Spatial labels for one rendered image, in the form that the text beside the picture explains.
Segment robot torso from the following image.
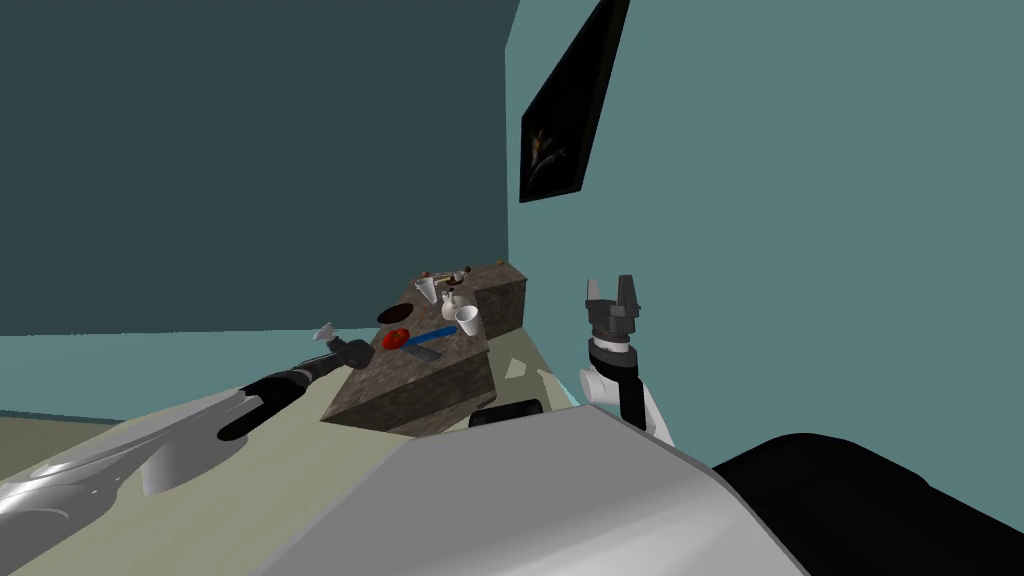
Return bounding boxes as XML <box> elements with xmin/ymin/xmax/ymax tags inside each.
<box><xmin>254</xmin><ymin>397</ymin><xmax>811</xmax><ymax>576</ymax></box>

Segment blue handled utensil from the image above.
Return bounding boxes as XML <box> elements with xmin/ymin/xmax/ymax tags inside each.
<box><xmin>406</xmin><ymin>324</ymin><xmax>460</xmax><ymax>349</ymax></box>

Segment brown stone table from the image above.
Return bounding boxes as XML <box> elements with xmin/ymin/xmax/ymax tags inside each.
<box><xmin>319</xmin><ymin>259</ymin><xmax>530</xmax><ymax>441</ymax></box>

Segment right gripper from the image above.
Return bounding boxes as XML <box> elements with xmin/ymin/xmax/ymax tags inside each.
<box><xmin>584</xmin><ymin>274</ymin><xmax>642</xmax><ymax>346</ymax></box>

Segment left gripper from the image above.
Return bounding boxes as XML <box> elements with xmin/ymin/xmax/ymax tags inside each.
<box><xmin>312</xmin><ymin>321</ymin><xmax>358</xmax><ymax>363</ymax></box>

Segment black framed wall picture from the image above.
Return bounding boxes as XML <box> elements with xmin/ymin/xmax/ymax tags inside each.
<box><xmin>518</xmin><ymin>0</ymin><xmax>633</xmax><ymax>205</ymax></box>

